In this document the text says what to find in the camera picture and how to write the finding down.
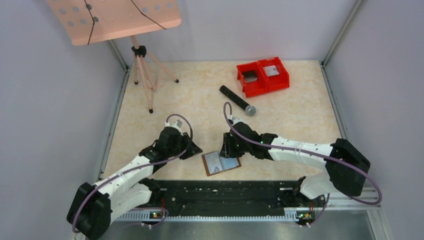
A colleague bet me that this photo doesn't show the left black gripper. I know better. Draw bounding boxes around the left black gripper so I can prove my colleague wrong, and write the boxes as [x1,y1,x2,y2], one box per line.
[167,131,203,160]

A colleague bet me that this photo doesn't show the brown leather card holder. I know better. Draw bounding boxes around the brown leather card holder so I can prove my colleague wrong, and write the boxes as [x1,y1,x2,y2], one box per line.
[201,151,242,177]

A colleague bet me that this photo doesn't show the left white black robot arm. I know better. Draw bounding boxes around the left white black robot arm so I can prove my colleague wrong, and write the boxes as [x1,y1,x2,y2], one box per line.
[66,126,203,240]

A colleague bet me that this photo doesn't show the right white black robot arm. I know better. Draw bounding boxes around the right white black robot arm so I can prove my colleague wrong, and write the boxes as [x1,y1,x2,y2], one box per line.
[219,121,371,206]

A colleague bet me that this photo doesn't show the black handheld microphone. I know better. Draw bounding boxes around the black handheld microphone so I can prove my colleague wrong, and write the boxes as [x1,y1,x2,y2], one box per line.
[219,85,257,117]

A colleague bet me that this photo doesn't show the left red plastic bin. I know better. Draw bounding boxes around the left red plastic bin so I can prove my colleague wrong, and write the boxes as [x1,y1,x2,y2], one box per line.
[236,61,268,98]

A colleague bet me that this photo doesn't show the red plastic bin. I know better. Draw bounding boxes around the red plastic bin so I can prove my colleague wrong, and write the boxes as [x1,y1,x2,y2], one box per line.
[258,56,290,93]
[236,61,268,98]

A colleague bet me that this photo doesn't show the right red plastic bin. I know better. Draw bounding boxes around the right red plastic bin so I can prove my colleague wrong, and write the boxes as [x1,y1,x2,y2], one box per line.
[258,56,290,93]

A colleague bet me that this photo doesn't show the pink music stand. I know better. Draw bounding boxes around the pink music stand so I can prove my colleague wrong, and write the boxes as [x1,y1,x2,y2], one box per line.
[46,0,182,113]

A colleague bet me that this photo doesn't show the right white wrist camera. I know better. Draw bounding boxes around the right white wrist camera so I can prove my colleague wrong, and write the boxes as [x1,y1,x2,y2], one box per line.
[229,116,243,125]

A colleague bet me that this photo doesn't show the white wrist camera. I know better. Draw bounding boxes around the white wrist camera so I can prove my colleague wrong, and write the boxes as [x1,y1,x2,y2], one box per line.
[165,119,183,132]
[229,116,243,125]

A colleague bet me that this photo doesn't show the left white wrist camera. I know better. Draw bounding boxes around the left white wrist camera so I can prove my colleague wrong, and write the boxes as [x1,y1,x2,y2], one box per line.
[165,119,183,132]

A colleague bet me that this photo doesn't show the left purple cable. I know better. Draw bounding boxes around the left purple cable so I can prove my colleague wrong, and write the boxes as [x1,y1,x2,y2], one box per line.
[71,113,194,234]

